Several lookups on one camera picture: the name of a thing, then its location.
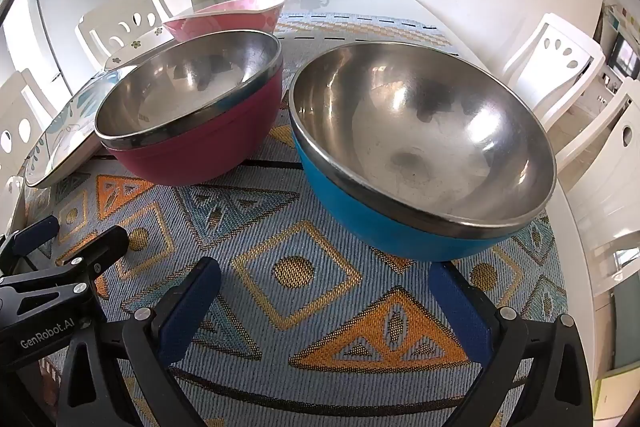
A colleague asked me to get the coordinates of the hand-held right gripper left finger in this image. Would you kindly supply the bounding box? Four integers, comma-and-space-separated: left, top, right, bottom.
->
57, 257, 223, 427

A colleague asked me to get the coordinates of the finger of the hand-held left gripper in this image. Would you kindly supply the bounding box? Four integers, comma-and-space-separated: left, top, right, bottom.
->
0, 215, 60, 268
55, 225, 131, 303

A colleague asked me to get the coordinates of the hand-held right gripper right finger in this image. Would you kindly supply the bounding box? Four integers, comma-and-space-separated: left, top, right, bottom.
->
429, 261, 593, 427

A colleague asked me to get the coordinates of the white floral plate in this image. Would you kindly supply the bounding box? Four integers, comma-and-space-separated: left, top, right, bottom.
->
24, 64, 138, 188

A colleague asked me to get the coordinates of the magenta steel bowl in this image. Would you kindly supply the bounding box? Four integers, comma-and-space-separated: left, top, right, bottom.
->
94, 30, 285, 186

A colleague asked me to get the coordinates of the blue steel bowl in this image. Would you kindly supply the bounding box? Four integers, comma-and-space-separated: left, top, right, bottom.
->
288, 42, 557, 262

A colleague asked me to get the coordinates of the white dining chair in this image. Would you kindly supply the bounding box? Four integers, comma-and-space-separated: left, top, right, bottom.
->
75, 0, 173, 70
555, 77, 640, 268
501, 13, 607, 132
0, 69, 56, 228

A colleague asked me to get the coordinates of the patterned blue tablecloth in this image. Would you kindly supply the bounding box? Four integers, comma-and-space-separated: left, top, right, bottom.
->
20, 11, 571, 427

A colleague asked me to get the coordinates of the pink ceramic bowl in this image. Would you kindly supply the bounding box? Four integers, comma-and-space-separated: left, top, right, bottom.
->
162, 0, 286, 44

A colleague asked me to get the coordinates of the background shelf unit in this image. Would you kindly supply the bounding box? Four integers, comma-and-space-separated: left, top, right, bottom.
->
602, 0, 640, 80

